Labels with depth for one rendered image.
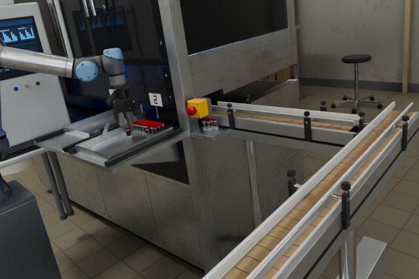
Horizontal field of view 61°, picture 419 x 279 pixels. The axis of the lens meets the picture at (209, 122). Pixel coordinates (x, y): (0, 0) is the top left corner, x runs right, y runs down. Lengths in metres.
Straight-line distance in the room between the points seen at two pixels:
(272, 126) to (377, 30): 3.90
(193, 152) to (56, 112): 1.02
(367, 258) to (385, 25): 4.09
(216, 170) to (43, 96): 1.13
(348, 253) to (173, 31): 1.02
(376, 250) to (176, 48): 1.05
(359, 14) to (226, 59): 3.69
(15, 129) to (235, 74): 1.27
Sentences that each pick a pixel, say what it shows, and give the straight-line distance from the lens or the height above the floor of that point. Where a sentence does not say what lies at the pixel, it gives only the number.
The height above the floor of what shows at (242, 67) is 1.08.
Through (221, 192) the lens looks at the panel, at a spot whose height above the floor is 0.50.
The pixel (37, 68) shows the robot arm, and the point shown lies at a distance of 1.46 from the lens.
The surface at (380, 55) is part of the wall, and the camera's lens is 5.24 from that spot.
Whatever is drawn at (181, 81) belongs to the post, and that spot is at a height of 1.11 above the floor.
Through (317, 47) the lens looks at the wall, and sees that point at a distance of 5.60.
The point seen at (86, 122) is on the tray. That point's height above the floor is 0.89.
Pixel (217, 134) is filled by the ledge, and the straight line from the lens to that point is 1.52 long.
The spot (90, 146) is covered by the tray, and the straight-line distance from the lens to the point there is 1.67.
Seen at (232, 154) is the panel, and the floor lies 0.66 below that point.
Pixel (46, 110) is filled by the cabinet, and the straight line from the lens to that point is 2.32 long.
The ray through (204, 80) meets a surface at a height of 1.08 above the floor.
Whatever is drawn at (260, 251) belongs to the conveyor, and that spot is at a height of 0.93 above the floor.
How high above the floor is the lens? 1.41
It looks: 18 degrees down
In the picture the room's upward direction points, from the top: 8 degrees counter-clockwise
